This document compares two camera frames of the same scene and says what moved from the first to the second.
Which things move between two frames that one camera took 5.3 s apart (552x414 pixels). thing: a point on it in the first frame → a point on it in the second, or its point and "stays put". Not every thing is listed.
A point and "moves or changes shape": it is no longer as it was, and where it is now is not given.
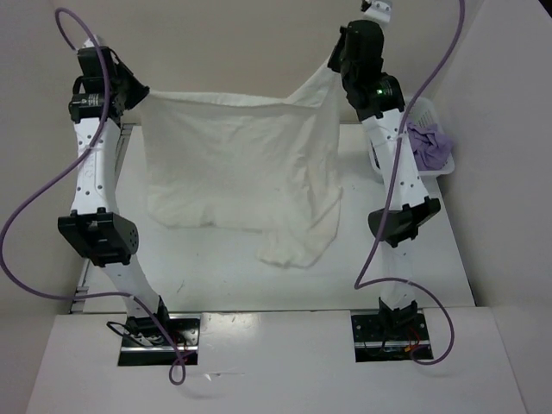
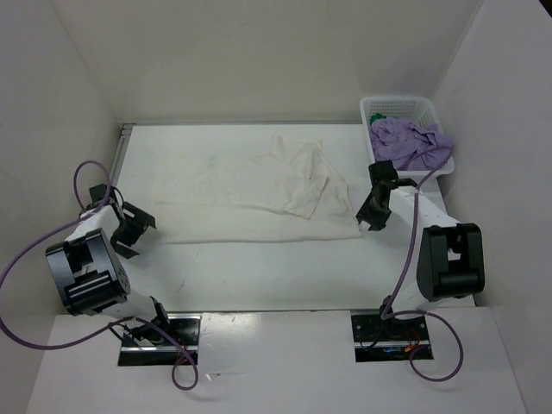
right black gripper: [334, 60] → [378, 222]
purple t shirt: [431, 147] stays put
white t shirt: [270, 165] moves or changes shape
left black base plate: [185, 331] stays put
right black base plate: [378, 340] stays put
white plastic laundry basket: [423, 111] stays put
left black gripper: [139, 90] → [139, 220]
